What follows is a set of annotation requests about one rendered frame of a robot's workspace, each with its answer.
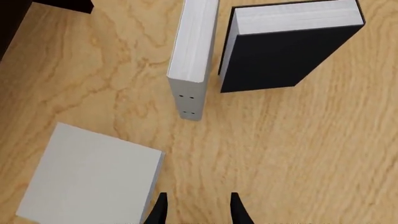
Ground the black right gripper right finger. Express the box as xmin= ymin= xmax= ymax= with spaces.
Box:
xmin=230 ymin=192 xmax=255 ymax=224

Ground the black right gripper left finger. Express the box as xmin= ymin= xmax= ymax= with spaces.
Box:
xmin=143 ymin=192 xmax=168 ymax=224

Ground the flat pale grey book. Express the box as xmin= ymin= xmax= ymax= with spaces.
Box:
xmin=15 ymin=121 xmax=166 ymax=224

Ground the upright grey book with dots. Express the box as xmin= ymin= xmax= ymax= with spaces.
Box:
xmin=167 ymin=0 xmax=220 ymax=121

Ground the black cover book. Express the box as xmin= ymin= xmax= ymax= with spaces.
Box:
xmin=218 ymin=0 xmax=367 ymax=94

